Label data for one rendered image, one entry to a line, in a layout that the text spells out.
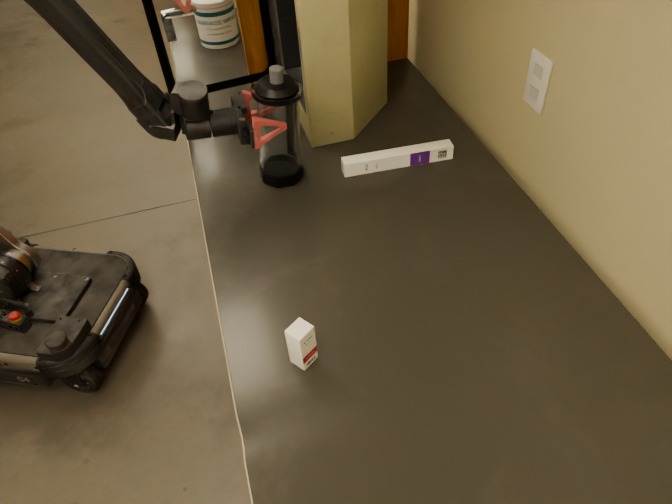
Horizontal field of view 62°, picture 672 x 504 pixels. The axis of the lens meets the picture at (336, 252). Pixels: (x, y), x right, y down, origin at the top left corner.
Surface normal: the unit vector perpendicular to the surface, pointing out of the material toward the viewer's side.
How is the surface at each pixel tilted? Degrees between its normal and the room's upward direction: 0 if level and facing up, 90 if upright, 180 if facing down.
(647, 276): 90
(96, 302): 0
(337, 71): 90
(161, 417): 0
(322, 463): 0
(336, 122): 90
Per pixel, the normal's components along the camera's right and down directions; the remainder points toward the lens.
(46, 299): -0.06, -0.72
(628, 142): -0.96, 0.23
